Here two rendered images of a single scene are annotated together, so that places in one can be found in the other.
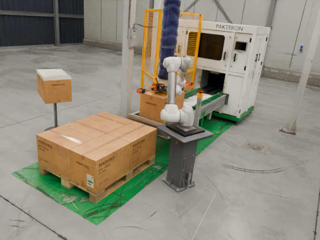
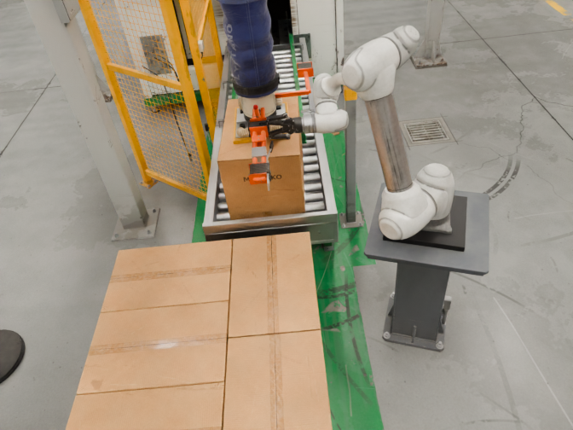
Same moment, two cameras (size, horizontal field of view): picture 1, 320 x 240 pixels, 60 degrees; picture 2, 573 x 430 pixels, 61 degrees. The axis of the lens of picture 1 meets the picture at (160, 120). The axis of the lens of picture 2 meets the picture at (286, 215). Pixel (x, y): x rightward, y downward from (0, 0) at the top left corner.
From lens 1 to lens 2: 2.24 m
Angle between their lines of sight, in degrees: 32
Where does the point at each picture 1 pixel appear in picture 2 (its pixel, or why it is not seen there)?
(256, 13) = not seen: outside the picture
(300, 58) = not seen: outside the picture
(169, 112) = (415, 214)
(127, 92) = (114, 150)
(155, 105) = (277, 177)
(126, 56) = (68, 54)
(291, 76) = not seen: outside the picture
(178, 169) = (435, 310)
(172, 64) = (384, 72)
